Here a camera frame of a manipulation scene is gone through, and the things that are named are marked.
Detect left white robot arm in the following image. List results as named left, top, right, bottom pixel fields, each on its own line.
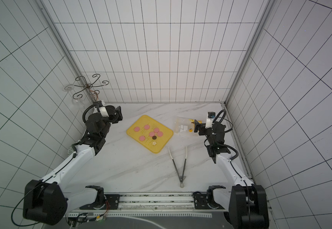
left=19, top=100, right=123, bottom=226

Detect yellow plastic tray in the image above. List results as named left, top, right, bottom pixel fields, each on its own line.
left=126, top=115, right=174, bottom=154

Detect black wire cup rack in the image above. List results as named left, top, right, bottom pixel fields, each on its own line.
left=62, top=73, right=110, bottom=101

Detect steel tongs white tips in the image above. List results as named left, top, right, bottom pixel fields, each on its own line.
left=168, top=145, right=188, bottom=189

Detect clear resealable zip bag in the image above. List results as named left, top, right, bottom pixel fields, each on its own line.
left=173, top=116, right=198, bottom=136

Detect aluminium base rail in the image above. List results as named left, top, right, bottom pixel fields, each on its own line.
left=65, top=191, right=227, bottom=224

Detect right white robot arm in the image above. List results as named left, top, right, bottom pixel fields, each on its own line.
left=194, top=110, right=269, bottom=229

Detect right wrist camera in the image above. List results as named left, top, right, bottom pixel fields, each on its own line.
left=206, top=112, right=216, bottom=128

